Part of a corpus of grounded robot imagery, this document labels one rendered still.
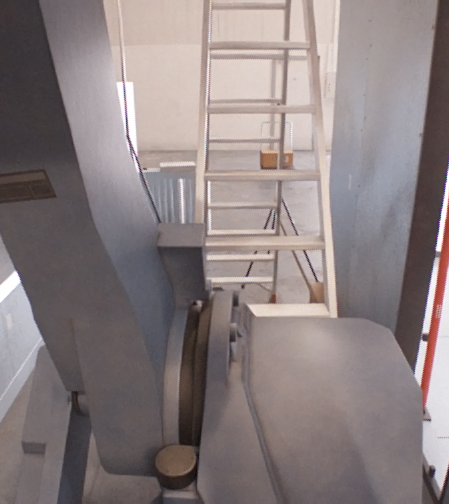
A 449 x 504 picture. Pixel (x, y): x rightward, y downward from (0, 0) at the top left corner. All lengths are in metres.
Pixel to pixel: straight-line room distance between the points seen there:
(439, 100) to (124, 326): 1.32
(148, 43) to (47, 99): 11.06
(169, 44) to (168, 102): 1.30
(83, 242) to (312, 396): 0.38
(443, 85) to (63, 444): 1.46
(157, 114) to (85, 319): 10.89
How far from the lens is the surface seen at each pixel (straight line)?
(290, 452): 0.64
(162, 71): 11.39
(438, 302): 1.68
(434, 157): 1.68
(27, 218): 0.53
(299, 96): 11.28
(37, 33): 0.43
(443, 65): 1.66
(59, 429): 0.85
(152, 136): 11.50
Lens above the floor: 1.54
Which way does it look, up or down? 21 degrees down
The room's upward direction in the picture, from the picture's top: straight up
